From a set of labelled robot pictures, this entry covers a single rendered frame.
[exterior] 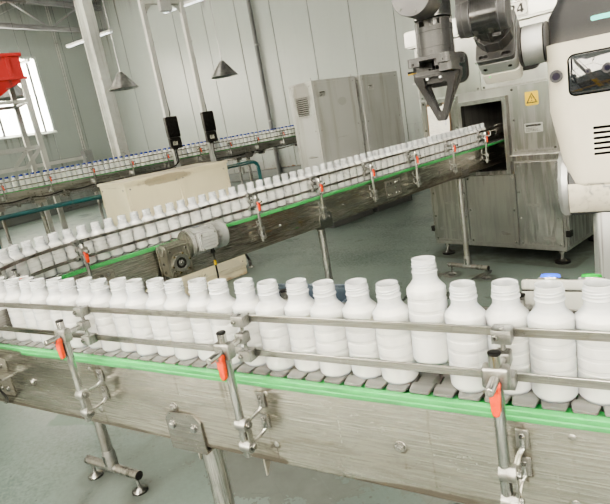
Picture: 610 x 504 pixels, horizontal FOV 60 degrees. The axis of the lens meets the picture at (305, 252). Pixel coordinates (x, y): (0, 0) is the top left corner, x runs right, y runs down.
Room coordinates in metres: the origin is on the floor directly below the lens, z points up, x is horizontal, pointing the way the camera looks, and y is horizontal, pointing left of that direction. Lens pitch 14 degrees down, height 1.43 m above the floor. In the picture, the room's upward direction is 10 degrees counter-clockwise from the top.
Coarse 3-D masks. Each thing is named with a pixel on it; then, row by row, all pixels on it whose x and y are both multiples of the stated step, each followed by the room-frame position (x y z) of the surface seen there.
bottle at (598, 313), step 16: (592, 288) 0.63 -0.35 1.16; (608, 288) 0.63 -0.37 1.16; (592, 304) 0.63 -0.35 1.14; (608, 304) 0.63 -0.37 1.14; (576, 320) 0.65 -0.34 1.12; (592, 320) 0.63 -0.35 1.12; (608, 320) 0.62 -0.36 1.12; (576, 352) 0.66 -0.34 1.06; (592, 352) 0.62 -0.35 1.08; (608, 352) 0.61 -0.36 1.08; (592, 368) 0.62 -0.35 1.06; (608, 368) 0.61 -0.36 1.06; (592, 400) 0.63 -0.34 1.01; (608, 400) 0.62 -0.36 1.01
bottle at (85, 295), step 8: (80, 280) 1.21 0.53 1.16; (88, 280) 1.19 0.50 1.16; (80, 288) 1.19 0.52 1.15; (88, 288) 1.19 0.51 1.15; (80, 296) 1.18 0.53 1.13; (88, 296) 1.18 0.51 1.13; (80, 304) 1.17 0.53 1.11; (88, 304) 1.17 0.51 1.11; (96, 328) 1.17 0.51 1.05; (96, 344) 1.17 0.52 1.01
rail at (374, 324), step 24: (96, 312) 1.13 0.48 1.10; (120, 312) 1.09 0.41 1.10; (144, 312) 1.05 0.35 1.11; (168, 312) 1.01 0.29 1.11; (192, 312) 0.98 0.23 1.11; (72, 336) 1.19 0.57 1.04; (96, 336) 1.14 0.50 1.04; (528, 336) 0.65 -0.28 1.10; (552, 336) 0.64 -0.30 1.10; (576, 336) 0.62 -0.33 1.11; (600, 336) 0.61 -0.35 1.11; (312, 360) 0.84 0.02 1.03; (336, 360) 0.81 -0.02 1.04; (360, 360) 0.79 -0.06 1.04; (384, 360) 0.77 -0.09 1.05; (552, 384) 0.64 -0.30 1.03; (576, 384) 0.62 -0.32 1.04; (600, 384) 0.61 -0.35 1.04
